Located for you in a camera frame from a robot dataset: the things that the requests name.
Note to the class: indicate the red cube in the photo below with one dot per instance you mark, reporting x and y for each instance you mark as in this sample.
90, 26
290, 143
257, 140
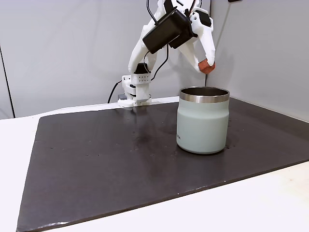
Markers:
208, 68

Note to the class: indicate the pale green steel-rimmed cup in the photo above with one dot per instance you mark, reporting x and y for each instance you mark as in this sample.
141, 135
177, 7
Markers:
202, 125

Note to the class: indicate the grey table clamp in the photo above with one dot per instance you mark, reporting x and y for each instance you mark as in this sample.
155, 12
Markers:
121, 97

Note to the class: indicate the dark grey table mat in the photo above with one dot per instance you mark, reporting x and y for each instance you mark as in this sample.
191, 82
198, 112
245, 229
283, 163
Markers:
108, 157

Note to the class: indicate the black camera box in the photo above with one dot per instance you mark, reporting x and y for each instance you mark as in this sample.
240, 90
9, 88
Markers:
166, 31

